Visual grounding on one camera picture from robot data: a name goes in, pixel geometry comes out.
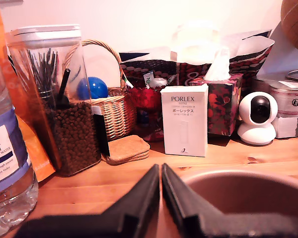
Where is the rice cooker inner pot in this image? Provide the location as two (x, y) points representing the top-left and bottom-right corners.
(181, 170), (298, 230)

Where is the white Porlex box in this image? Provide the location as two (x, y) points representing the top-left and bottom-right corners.
(160, 83), (209, 158)

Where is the clear jar with brown pellets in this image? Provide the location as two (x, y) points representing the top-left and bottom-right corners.
(6, 24), (102, 177)

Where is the floral tissue box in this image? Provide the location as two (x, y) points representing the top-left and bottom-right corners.
(188, 73), (244, 137)

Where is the red gift bag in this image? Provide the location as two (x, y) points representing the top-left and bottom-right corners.
(127, 85), (165, 143)

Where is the blue ball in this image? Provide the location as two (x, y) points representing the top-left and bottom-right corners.
(76, 76), (109, 100)

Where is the small green white card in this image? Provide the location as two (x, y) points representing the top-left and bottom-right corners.
(143, 71), (155, 86)

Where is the orange paper bag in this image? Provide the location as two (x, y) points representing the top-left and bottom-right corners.
(0, 0), (63, 183)

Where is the white cardboard box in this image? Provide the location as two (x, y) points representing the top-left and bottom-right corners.
(273, 115), (298, 139)

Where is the white tissue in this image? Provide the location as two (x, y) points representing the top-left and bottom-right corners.
(203, 46), (231, 81)

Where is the black scoop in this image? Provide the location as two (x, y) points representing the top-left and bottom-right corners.
(56, 68), (72, 110)

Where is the clear plastic water bottle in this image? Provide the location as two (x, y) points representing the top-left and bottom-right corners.
(0, 53), (39, 238)

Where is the metal tin can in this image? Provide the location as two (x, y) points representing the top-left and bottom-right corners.
(268, 68), (298, 118)

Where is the dotted patterned gift bag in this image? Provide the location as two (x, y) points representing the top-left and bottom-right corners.
(119, 29), (275, 90)

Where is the white wrapping paper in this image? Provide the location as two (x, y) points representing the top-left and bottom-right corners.
(170, 21), (275, 65)

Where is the bundle of black sticks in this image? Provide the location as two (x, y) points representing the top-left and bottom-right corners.
(27, 48), (62, 105)

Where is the wicker basket with handle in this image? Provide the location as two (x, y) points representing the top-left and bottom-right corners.
(64, 39), (137, 142)

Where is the white security camera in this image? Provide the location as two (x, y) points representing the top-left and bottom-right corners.
(237, 91), (279, 146)

